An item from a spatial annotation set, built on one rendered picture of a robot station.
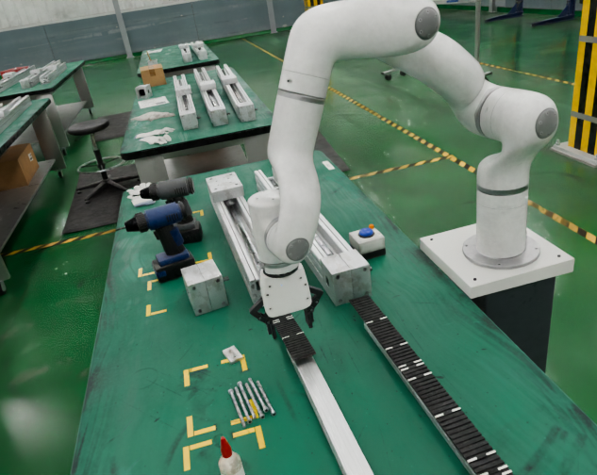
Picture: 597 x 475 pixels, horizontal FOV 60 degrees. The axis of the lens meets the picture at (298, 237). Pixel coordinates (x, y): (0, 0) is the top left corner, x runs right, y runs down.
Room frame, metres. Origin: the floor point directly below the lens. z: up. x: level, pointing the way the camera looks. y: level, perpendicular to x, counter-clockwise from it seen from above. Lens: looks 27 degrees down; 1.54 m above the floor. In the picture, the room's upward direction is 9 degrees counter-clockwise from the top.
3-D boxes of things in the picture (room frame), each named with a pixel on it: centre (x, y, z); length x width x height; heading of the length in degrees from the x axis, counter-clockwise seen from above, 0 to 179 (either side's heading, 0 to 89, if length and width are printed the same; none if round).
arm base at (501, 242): (1.16, -0.52, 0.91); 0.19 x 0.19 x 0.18
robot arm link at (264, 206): (0.93, 0.04, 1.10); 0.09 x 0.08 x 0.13; 22
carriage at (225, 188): (1.76, 0.23, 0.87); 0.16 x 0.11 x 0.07; 13
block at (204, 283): (1.19, 0.26, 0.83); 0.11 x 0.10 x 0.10; 108
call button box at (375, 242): (1.32, -0.19, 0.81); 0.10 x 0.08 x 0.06; 103
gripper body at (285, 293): (0.93, 0.05, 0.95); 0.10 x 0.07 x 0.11; 103
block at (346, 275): (1.13, -0.12, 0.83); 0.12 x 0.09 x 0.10; 103
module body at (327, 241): (1.56, -0.01, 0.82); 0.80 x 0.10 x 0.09; 13
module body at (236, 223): (1.52, 0.18, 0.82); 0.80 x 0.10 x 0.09; 13
